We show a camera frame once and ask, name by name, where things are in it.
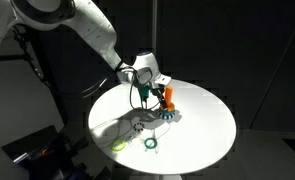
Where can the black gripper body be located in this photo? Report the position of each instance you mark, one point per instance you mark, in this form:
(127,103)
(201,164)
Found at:
(158,92)

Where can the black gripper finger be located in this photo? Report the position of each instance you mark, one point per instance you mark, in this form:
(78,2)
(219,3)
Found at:
(163,103)

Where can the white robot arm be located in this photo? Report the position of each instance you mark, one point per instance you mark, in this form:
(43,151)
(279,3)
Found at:
(90,23)

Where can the orange peg stand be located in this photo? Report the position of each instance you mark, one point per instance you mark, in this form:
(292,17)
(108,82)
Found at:
(168,96)

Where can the white round table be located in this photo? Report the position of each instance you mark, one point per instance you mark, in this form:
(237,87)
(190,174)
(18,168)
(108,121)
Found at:
(202,131)

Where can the black perforated breadboard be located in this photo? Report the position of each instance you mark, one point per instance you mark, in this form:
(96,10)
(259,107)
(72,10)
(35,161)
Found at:
(27,152)

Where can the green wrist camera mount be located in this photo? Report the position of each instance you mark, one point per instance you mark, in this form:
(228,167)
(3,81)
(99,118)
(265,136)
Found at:
(144,92)

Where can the orange clamp handle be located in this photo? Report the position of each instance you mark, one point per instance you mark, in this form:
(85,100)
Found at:
(47,152)

